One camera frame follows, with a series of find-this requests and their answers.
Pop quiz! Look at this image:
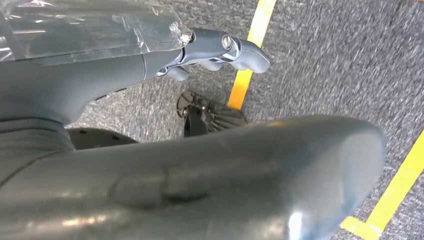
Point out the clear plastic wrap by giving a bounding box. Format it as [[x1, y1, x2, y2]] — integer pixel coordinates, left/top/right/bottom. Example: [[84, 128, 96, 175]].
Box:
[[0, 0, 194, 63]]

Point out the yellow floor tape square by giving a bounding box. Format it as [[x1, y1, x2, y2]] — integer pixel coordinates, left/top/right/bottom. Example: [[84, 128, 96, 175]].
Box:
[[226, 0, 424, 240]]

